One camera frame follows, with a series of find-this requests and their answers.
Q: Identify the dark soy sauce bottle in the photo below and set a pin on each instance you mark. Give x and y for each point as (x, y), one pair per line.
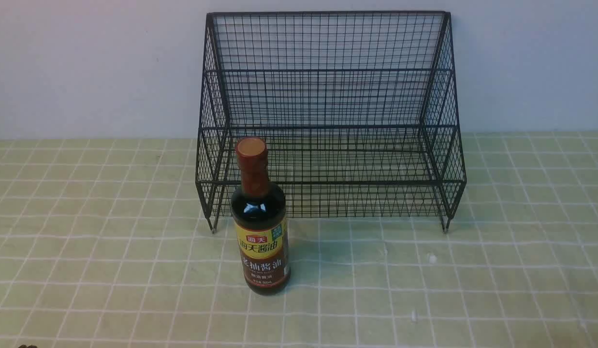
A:
(258, 207)

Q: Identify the green checkered tablecloth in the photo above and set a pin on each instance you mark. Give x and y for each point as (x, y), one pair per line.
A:
(103, 244)

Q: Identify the black wire mesh rack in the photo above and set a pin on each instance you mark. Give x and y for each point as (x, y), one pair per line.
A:
(358, 109)

